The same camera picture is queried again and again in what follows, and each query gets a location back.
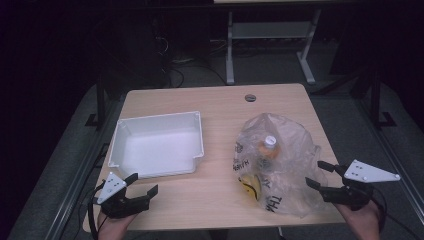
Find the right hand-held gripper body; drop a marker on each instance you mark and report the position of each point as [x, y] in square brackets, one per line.
[363, 173]

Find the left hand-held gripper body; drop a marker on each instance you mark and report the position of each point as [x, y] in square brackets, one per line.
[111, 190]

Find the clear plastic bag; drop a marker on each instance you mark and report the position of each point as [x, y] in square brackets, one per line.
[293, 156]

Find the white plastic tray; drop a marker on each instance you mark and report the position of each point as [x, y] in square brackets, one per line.
[160, 146]

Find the orange drink bottle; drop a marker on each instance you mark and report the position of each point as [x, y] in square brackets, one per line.
[268, 150]

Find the person's left hand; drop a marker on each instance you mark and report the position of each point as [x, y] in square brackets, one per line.
[115, 226]

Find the person's right hand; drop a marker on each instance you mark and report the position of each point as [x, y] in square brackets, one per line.
[361, 221]

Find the black metal stand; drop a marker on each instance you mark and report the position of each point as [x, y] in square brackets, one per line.
[100, 100]
[376, 100]

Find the grey table grommet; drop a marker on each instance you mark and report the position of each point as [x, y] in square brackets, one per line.
[250, 98]

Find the grey metal desk frame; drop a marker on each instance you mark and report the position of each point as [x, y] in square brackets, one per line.
[270, 30]

